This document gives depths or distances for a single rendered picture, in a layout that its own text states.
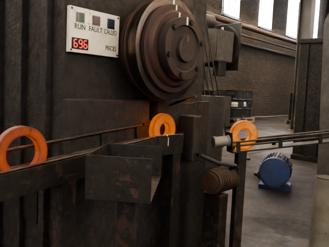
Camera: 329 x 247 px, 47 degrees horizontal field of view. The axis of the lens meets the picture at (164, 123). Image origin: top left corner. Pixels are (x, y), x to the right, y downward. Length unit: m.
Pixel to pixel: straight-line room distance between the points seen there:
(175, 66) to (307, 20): 9.18
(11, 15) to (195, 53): 0.88
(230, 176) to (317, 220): 0.49
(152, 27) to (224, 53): 8.25
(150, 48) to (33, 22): 0.53
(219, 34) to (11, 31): 8.06
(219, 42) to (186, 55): 8.00
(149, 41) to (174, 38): 0.12
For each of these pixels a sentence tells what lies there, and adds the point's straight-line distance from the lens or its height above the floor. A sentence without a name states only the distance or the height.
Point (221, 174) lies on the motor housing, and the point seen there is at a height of 0.51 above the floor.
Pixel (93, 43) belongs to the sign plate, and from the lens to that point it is 1.63.
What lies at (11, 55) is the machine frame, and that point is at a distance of 1.93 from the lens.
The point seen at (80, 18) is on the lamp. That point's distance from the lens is 1.60.
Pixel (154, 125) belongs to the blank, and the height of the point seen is 0.76.
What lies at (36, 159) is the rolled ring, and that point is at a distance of 1.39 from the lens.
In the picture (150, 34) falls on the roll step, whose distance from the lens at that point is 1.65.
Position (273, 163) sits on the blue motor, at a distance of 3.71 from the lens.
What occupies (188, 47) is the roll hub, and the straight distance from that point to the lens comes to 1.73.
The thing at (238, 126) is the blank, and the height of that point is 0.75.
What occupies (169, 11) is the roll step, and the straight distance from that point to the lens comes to 1.74.
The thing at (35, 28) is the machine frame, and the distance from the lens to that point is 1.76.
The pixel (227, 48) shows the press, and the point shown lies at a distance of 9.95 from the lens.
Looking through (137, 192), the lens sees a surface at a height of 0.62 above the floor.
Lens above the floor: 0.93
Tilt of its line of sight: 5 degrees down
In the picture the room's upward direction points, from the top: 3 degrees clockwise
